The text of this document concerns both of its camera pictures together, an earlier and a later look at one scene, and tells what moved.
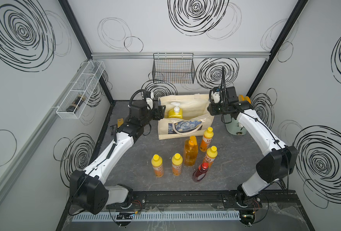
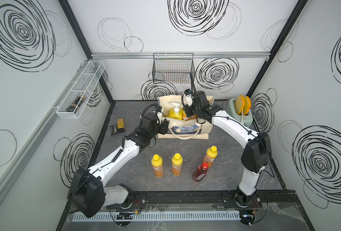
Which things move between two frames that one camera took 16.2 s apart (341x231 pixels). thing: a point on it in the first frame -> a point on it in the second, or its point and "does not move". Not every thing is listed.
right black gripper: (211, 109) -> (186, 109)
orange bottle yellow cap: (211, 154) does not move
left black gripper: (158, 114) -> (164, 127)
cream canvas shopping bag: (196, 120) does not move
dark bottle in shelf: (77, 103) does not move
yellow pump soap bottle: (176, 112) does not move
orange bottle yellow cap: (177, 161) does not move
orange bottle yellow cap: (208, 136) -> (185, 118)
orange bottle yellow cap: (157, 164) does not move
